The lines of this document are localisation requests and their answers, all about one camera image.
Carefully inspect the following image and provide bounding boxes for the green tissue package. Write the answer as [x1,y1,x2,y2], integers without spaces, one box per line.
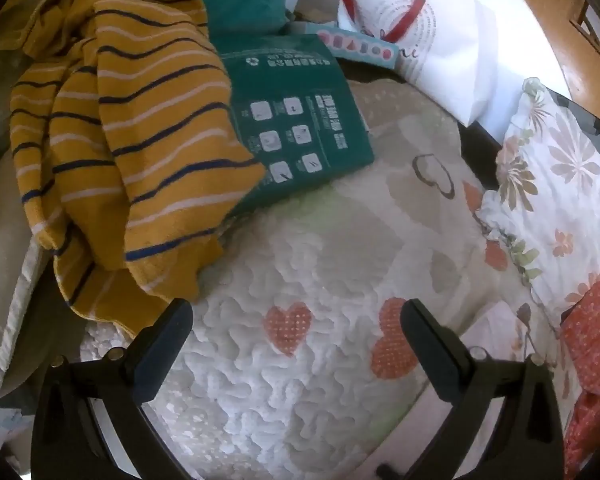
[215,34,376,221]

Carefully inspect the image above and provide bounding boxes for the beige cushion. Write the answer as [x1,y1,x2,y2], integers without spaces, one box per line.
[0,150,56,401]

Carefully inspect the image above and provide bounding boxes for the yellow striped shirt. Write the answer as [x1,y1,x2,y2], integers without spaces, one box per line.
[0,0,266,336]

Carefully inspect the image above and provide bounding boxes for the pink and teal toy box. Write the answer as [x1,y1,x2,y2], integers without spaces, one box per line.
[290,22,400,68]

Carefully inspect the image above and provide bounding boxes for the floral pillow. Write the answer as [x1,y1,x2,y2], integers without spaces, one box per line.
[480,77,600,321]

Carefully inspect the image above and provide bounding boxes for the teal cloth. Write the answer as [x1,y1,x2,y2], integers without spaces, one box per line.
[105,0,291,41]

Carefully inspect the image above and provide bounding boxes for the heart patterned quilt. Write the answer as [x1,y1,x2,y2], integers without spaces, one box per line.
[80,80,581,480]

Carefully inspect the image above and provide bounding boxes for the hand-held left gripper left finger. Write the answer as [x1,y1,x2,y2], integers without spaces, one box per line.
[30,298,196,480]

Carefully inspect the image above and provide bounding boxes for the white printed bag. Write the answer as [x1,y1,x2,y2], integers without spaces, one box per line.
[337,0,531,128]

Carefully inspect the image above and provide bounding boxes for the red dotted cloth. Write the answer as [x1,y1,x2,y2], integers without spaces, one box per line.
[560,255,600,476]

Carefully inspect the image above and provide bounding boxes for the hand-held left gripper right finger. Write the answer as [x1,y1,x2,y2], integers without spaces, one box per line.
[375,298,566,480]

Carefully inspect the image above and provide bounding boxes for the wooden furniture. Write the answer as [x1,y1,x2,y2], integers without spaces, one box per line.
[562,0,600,131]

